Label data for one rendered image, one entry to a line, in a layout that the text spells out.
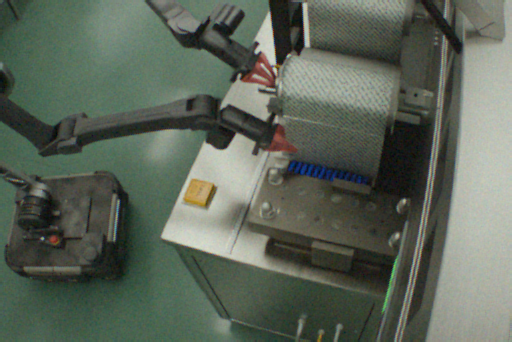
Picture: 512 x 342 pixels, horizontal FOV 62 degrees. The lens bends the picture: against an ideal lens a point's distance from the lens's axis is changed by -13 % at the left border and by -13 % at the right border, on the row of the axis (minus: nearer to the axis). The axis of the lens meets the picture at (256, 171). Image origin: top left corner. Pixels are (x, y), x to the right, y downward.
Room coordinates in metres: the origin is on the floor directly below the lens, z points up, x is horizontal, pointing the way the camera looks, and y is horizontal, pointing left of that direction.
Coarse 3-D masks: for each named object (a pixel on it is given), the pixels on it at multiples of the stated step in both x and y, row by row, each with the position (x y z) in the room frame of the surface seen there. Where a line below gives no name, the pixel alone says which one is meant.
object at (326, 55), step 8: (304, 48) 0.88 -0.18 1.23; (312, 48) 0.88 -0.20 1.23; (304, 56) 0.85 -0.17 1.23; (312, 56) 0.84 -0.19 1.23; (320, 56) 0.84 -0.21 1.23; (328, 56) 0.83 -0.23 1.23; (336, 56) 0.83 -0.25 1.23; (344, 56) 0.83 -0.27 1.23; (352, 56) 0.83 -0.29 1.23; (360, 56) 0.83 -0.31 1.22; (344, 64) 0.80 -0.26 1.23; (352, 64) 0.79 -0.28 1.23; (360, 64) 0.79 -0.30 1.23; (368, 64) 0.79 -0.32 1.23; (376, 64) 0.78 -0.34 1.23; (384, 64) 0.78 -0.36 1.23; (392, 64) 0.78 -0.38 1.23; (384, 72) 0.75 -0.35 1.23; (392, 72) 0.75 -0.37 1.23; (400, 72) 0.74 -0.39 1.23
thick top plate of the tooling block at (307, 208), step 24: (264, 192) 0.62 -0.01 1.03; (288, 192) 0.60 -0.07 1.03; (312, 192) 0.59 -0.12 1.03; (336, 192) 0.57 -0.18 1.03; (288, 216) 0.54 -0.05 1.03; (312, 216) 0.52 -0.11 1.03; (336, 216) 0.51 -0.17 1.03; (360, 216) 0.50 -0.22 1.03; (384, 216) 0.48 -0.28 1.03; (288, 240) 0.50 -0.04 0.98; (312, 240) 0.47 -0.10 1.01; (336, 240) 0.45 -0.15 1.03; (360, 240) 0.43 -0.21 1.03; (384, 240) 0.42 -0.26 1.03
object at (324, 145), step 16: (288, 128) 0.69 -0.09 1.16; (304, 128) 0.68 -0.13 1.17; (320, 128) 0.66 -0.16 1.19; (336, 128) 0.64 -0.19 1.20; (304, 144) 0.68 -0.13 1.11; (320, 144) 0.66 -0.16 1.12; (336, 144) 0.64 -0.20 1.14; (352, 144) 0.62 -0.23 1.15; (368, 144) 0.60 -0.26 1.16; (304, 160) 0.68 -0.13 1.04; (320, 160) 0.66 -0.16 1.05; (336, 160) 0.64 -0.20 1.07; (352, 160) 0.62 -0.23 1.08; (368, 160) 0.60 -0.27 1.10; (368, 176) 0.60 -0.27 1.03
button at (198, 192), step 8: (192, 184) 0.75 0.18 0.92; (200, 184) 0.74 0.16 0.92; (208, 184) 0.74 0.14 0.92; (184, 192) 0.73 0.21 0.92; (192, 192) 0.72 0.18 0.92; (200, 192) 0.72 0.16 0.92; (208, 192) 0.71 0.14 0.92; (184, 200) 0.71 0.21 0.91; (192, 200) 0.70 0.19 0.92; (200, 200) 0.69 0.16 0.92; (208, 200) 0.70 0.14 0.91
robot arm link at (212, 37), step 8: (208, 24) 0.89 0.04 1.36; (216, 24) 0.88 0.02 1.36; (208, 32) 0.85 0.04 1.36; (216, 32) 0.85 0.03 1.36; (224, 32) 0.88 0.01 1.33; (200, 40) 0.85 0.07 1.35; (208, 40) 0.84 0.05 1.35; (216, 40) 0.83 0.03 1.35; (224, 40) 0.84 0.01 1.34; (208, 48) 0.83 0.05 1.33; (216, 48) 0.82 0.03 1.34
